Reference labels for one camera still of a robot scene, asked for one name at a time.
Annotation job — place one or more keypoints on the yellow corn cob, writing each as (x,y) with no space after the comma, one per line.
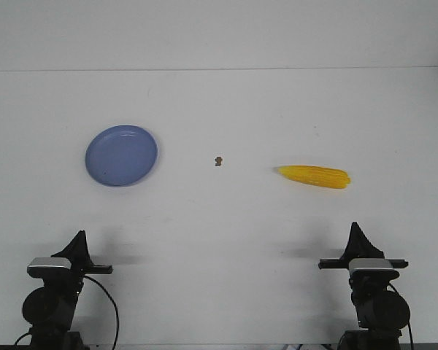
(316,176)

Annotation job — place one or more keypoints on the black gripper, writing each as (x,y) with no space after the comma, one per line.
(362,255)
(76,252)

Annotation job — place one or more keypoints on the blue round plate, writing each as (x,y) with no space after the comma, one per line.
(121,155)

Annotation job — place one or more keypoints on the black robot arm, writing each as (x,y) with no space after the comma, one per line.
(50,309)
(381,311)

